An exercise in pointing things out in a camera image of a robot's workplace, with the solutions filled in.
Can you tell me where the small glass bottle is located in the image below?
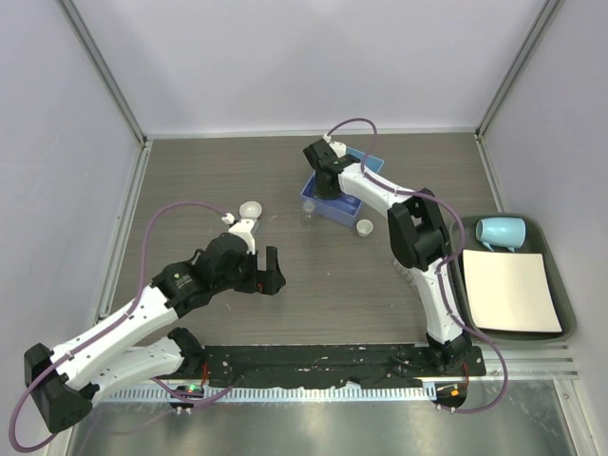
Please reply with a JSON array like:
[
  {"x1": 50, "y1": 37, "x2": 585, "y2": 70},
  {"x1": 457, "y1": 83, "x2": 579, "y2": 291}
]
[{"x1": 302, "y1": 199, "x2": 316, "y2": 227}]

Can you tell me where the purple-blue plastic bin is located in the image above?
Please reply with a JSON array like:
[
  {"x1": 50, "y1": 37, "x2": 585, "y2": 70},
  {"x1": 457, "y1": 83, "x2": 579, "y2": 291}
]
[{"x1": 300, "y1": 175, "x2": 363, "y2": 228}]

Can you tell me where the white ceramic bowl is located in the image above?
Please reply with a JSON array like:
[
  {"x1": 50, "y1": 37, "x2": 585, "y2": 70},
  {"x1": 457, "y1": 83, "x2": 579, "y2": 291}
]
[{"x1": 239, "y1": 200, "x2": 263, "y2": 219}]

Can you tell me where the glass beaker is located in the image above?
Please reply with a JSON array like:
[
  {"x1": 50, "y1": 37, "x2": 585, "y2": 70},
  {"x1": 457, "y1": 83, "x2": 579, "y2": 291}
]
[{"x1": 339, "y1": 195, "x2": 361, "y2": 216}]

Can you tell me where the clear plastic tube rack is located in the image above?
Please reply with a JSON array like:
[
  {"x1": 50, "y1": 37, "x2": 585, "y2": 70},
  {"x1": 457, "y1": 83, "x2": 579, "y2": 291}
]
[{"x1": 393, "y1": 259, "x2": 417, "y2": 288}]

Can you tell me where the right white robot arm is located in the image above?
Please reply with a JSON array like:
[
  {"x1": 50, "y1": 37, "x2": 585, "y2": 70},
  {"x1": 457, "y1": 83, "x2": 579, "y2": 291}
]
[{"x1": 303, "y1": 139, "x2": 472, "y2": 375}]

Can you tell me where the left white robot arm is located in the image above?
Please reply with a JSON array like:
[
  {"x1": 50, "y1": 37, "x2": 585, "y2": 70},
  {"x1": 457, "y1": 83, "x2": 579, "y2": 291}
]
[{"x1": 24, "y1": 233, "x2": 286, "y2": 434}]

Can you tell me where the light blue right bin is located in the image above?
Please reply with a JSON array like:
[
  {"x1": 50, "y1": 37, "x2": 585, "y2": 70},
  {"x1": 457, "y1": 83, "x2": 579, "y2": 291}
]
[{"x1": 346, "y1": 146, "x2": 385, "y2": 174}]

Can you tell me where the small white crucible cup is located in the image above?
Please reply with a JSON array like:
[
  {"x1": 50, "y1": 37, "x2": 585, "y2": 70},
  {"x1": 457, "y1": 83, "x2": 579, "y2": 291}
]
[{"x1": 355, "y1": 218, "x2": 374, "y2": 238}]

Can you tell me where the dark green tray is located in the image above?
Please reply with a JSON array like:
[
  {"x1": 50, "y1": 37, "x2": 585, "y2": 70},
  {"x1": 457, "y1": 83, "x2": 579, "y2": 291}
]
[{"x1": 450, "y1": 213, "x2": 577, "y2": 344}]

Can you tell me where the light blue mug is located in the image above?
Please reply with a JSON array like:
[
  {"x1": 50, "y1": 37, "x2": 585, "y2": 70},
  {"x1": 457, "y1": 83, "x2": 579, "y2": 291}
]
[{"x1": 475, "y1": 217, "x2": 526, "y2": 253}]

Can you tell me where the white paper sheet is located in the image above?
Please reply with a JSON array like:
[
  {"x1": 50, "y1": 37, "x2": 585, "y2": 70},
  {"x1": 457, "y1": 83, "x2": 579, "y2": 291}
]
[{"x1": 462, "y1": 250, "x2": 562, "y2": 333}]

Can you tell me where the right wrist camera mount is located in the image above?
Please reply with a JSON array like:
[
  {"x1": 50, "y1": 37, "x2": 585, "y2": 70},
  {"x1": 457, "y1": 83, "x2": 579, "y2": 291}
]
[{"x1": 322, "y1": 135, "x2": 347, "y2": 158}]

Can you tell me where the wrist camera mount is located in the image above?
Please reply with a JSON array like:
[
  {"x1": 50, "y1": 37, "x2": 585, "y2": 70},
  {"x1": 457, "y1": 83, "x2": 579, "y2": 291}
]
[
  {"x1": 322, "y1": 135, "x2": 347, "y2": 158},
  {"x1": 221, "y1": 213, "x2": 258, "y2": 254}
]

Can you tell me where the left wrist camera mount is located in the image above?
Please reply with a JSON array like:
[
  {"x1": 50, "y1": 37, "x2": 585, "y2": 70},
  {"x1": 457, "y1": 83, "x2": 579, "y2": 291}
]
[{"x1": 221, "y1": 213, "x2": 258, "y2": 254}]

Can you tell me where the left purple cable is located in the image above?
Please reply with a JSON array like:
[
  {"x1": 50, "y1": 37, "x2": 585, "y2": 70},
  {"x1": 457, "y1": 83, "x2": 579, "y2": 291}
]
[{"x1": 9, "y1": 200, "x2": 237, "y2": 452}]

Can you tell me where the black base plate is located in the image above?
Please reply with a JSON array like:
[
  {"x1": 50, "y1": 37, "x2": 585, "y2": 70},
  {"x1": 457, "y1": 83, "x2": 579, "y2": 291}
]
[{"x1": 146, "y1": 342, "x2": 487, "y2": 390}]

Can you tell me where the slotted cable duct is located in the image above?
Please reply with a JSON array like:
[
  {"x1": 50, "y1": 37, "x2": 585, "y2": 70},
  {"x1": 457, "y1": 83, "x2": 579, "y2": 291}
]
[{"x1": 104, "y1": 382, "x2": 436, "y2": 404}]

